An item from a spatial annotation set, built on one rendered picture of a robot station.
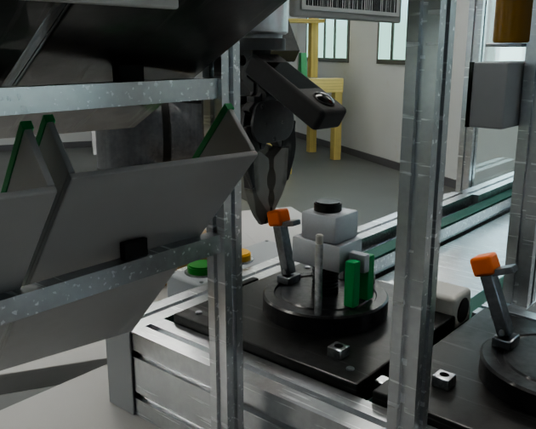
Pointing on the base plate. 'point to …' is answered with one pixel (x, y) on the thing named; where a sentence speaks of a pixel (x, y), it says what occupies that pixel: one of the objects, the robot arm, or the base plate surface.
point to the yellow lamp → (512, 21)
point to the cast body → (333, 239)
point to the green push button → (197, 267)
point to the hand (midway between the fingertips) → (267, 214)
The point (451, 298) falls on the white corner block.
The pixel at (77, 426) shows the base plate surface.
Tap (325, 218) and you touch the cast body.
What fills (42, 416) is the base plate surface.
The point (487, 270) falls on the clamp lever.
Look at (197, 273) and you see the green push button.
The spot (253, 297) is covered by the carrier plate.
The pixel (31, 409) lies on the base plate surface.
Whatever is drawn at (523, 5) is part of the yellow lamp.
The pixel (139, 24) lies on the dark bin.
